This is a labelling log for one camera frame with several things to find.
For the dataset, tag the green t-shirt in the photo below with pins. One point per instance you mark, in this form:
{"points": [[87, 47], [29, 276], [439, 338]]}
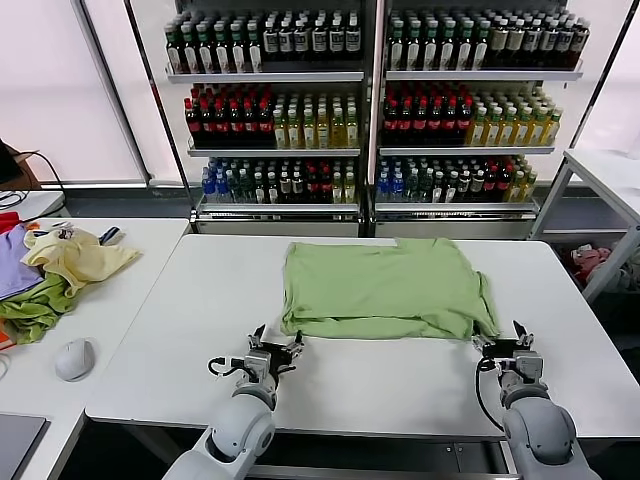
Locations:
{"points": [[380, 285]]}

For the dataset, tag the yellow juice bottle white label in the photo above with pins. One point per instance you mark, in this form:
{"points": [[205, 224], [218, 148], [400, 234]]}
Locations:
{"points": [[507, 131], [522, 131], [353, 132], [551, 131], [478, 131], [295, 132], [324, 132], [309, 132], [339, 132], [536, 131], [280, 132], [493, 131]]}

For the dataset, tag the grey drinks shelf unit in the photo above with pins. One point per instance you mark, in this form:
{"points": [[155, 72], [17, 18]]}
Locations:
{"points": [[280, 229], [450, 230]]}

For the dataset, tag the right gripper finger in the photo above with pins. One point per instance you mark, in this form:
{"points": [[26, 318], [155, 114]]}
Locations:
{"points": [[525, 340], [481, 342]]}

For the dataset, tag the pale yellow garment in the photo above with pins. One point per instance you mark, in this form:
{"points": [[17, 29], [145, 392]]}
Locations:
{"points": [[85, 260]]}

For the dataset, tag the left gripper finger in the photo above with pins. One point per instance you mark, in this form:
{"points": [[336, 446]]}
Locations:
{"points": [[297, 347], [255, 341]]}

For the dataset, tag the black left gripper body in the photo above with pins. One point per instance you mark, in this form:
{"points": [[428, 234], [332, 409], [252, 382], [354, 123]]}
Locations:
{"points": [[282, 357]]}

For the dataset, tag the grey laptop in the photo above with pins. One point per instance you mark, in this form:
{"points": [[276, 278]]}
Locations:
{"points": [[20, 445]]}

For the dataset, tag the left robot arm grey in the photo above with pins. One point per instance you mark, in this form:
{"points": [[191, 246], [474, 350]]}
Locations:
{"points": [[235, 430]]}

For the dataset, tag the grey white cloth pile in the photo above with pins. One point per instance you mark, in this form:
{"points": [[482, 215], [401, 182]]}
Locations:
{"points": [[631, 275]]}

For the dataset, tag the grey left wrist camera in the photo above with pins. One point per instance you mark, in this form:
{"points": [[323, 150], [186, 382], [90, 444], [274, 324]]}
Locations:
{"points": [[257, 362]]}

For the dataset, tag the pink plush toy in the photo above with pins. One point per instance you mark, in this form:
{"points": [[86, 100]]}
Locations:
{"points": [[590, 257]]}

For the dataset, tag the green cap brown drink bottle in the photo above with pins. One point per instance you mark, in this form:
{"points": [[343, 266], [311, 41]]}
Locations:
{"points": [[237, 55], [189, 55], [255, 55], [174, 55], [204, 55], [221, 55]]}

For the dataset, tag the small red label cola bottle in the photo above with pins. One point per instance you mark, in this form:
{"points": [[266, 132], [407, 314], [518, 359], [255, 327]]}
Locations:
{"points": [[490, 187], [313, 189], [326, 189], [503, 187]]}

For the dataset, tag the black slanted pole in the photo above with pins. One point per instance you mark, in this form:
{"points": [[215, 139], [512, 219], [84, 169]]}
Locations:
{"points": [[160, 110], [603, 80]]}

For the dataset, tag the small dark tea bottle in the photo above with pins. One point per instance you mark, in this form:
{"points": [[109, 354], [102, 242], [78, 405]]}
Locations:
{"points": [[478, 187], [298, 189], [465, 187], [285, 189], [273, 189], [438, 187], [259, 189], [451, 187]]}

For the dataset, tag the green cap white label bottle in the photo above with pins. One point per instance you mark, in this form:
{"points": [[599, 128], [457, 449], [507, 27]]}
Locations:
{"points": [[397, 52], [481, 52], [413, 52], [430, 52], [464, 52], [448, 52]]}

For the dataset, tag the white computer mouse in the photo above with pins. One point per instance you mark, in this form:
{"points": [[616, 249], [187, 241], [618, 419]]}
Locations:
{"points": [[75, 360]]}

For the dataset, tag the lime green garment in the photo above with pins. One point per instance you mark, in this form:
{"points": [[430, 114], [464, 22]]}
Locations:
{"points": [[35, 310]]}

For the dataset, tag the grey metal shelf board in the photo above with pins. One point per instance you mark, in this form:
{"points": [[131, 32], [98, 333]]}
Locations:
{"points": [[455, 209]]}

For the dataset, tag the small dark green bottle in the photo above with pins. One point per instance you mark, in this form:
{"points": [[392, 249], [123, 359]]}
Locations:
{"points": [[425, 187], [411, 187], [234, 189], [247, 189]]}

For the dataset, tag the navy white striped cloth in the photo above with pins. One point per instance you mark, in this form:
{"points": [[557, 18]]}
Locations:
{"points": [[111, 235]]}

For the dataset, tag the red garment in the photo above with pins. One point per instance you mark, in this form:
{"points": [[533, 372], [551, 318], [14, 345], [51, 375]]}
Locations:
{"points": [[7, 222]]}

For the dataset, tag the black monitor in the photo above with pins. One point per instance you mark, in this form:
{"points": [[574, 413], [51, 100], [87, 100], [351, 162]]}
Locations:
{"points": [[7, 165]]}

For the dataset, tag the white side table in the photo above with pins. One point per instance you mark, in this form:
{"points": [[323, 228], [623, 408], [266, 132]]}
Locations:
{"points": [[550, 200]]}

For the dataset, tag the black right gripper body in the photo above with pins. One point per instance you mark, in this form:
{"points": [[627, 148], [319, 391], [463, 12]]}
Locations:
{"points": [[505, 347]]}

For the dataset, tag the orange garment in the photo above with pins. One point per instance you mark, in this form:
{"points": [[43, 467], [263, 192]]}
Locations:
{"points": [[4, 340]]}

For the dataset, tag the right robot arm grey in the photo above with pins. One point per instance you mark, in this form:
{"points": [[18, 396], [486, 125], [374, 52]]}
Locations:
{"points": [[540, 430]]}

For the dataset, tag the purple garment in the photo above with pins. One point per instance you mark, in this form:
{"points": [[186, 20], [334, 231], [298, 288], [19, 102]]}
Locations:
{"points": [[12, 270]]}

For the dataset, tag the small blue water bottle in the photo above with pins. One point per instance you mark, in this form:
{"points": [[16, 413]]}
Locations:
{"points": [[207, 189], [384, 187], [221, 189], [398, 187]]}

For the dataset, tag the small yellow tea bottle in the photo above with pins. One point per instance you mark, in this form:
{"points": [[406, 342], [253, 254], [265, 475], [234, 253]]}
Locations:
{"points": [[338, 189], [528, 187], [515, 187], [350, 189]]}

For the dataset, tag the white cap beige label bottle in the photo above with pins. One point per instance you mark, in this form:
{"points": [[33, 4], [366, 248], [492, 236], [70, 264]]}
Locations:
{"points": [[548, 46], [531, 46], [579, 46], [514, 46], [498, 46], [564, 46]]}

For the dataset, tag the brown cardboard box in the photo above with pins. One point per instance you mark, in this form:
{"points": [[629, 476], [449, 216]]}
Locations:
{"points": [[25, 157]]}

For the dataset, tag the white cap dark drink bottle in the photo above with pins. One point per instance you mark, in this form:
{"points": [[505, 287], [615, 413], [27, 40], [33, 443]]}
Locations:
{"points": [[302, 44], [353, 44], [286, 44], [336, 44], [320, 44], [271, 44]]}

